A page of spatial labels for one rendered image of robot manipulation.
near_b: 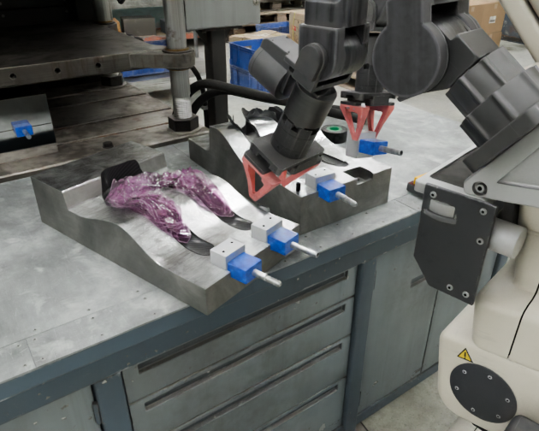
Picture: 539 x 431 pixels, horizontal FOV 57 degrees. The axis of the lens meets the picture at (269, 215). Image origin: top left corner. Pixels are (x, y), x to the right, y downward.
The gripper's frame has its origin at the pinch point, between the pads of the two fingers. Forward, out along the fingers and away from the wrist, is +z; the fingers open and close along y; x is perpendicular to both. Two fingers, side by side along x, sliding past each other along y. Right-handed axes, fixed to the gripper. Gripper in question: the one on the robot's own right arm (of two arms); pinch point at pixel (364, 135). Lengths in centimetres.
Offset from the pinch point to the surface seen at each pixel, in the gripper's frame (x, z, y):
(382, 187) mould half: 0.5, 12.2, -6.7
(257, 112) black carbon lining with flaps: -33.7, -0.9, 5.0
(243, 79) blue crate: -354, 16, -191
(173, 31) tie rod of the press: -70, -20, 11
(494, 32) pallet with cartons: -254, -37, -445
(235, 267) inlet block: 10.8, 17.2, 38.1
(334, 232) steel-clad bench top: 2.8, 19.2, 9.1
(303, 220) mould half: 0.2, 16.2, 15.5
